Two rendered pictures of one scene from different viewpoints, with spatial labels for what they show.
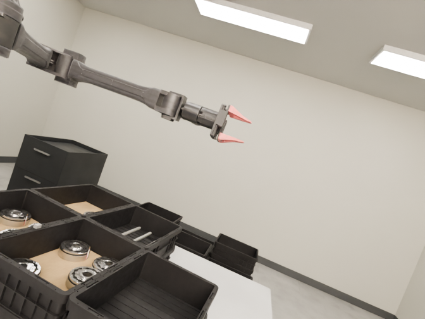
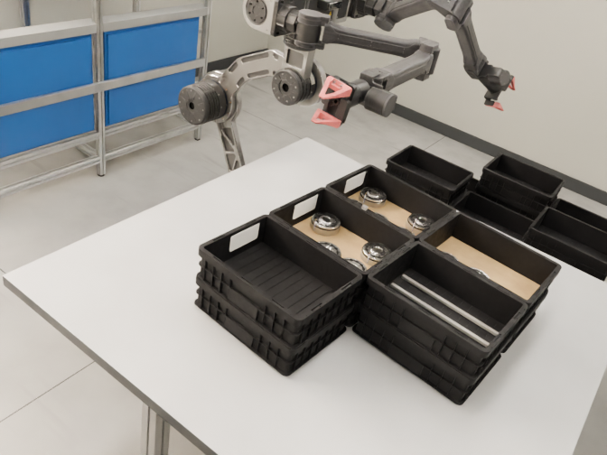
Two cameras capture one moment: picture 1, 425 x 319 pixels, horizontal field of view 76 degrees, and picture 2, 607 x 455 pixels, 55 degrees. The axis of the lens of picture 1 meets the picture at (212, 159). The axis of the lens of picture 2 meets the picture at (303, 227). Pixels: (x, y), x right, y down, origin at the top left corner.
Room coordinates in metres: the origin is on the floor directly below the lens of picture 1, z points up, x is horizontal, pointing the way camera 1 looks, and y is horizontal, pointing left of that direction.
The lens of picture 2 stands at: (1.26, -1.24, 1.97)
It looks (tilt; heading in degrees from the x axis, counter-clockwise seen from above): 34 degrees down; 110
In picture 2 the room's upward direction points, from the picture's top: 12 degrees clockwise
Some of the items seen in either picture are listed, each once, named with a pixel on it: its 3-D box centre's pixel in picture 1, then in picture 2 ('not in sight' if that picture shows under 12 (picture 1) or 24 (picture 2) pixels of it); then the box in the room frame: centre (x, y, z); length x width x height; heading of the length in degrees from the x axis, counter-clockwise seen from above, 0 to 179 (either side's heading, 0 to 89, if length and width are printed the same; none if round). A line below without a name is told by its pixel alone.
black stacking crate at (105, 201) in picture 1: (83, 209); (484, 267); (1.30, 0.50, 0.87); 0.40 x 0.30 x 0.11; 166
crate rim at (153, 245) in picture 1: (139, 225); (446, 293); (1.23, 0.21, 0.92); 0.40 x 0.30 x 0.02; 166
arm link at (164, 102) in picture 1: (117, 85); (400, 71); (0.88, 0.37, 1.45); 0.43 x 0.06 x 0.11; 83
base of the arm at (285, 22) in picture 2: not in sight; (290, 19); (0.44, 0.52, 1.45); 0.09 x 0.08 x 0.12; 80
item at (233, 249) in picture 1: (229, 268); not in sight; (2.47, -0.49, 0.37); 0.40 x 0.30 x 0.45; 80
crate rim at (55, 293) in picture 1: (75, 249); (341, 228); (0.84, 0.31, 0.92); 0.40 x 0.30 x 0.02; 166
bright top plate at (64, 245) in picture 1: (76, 247); (377, 251); (0.97, 0.35, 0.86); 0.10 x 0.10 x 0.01
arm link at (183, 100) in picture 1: (185, 112); (375, 97); (0.89, 0.13, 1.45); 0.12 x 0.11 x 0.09; 82
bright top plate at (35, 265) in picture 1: (20, 268); (325, 220); (0.75, 0.40, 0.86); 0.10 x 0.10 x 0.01
